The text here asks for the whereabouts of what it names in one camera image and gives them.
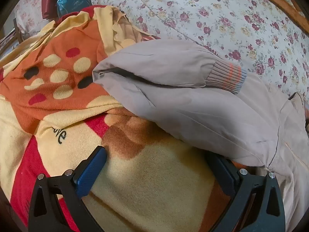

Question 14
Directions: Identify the floral pillow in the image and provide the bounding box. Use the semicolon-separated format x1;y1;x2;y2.
13;0;58;37

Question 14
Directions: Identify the white floral bed sheet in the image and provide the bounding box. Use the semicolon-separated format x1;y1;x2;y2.
91;0;309;102

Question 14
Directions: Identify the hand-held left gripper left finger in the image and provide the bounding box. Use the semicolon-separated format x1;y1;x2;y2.
28;146;107;232

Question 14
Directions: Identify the orange yellow red printed blanket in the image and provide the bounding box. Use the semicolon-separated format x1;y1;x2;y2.
0;5;242;232

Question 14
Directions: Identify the beige jacket with ribbed cuffs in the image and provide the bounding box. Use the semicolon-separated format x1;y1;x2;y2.
92;39;309;232

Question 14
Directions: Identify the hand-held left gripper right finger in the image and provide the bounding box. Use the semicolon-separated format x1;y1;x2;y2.
205;152;286;232

